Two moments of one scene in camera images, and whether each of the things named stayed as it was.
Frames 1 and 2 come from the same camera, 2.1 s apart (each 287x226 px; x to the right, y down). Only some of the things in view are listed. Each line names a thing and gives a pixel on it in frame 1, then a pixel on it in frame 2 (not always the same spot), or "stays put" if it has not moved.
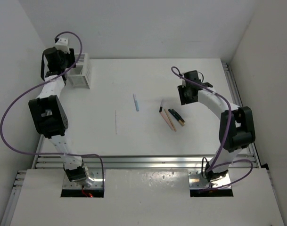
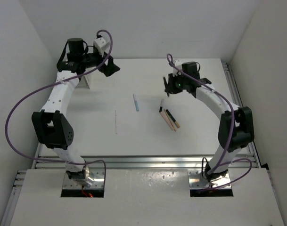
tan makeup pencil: [170, 120] stays put
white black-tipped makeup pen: [161, 106] stays put
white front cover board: [150, 197] stays put
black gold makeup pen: [178, 115] to [176, 123]
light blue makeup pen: [136, 102] stays put
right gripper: [184, 100] to [170, 88]
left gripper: [69, 57] to [109, 68]
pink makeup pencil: [167, 119] stays put
